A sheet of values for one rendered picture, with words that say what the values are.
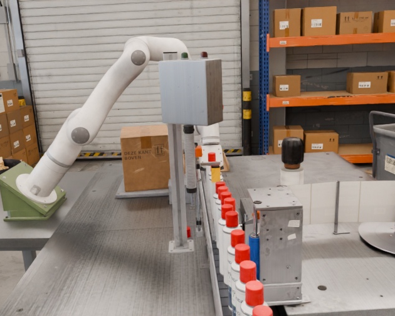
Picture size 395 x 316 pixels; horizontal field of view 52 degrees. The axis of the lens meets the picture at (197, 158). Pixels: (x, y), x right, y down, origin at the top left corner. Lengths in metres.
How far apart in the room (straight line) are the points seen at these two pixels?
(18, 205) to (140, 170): 0.56
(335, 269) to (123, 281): 0.63
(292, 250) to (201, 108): 0.47
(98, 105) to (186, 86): 0.58
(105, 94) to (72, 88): 4.39
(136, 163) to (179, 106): 0.79
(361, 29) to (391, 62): 1.08
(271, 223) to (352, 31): 4.45
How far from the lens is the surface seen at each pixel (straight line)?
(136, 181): 1.99
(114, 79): 1.68
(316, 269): 1.26
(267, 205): 0.97
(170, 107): 1.25
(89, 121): 1.70
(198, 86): 1.19
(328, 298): 1.14
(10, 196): 1.89
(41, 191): 1.88
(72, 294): 1.30
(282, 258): 1.02
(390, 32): 5.32
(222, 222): 1.13
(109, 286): 1.30
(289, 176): 1.52
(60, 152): 1.79
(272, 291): 1.06
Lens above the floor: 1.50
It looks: 15 degrees down
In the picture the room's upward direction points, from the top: 2 degrees counter-clockwise
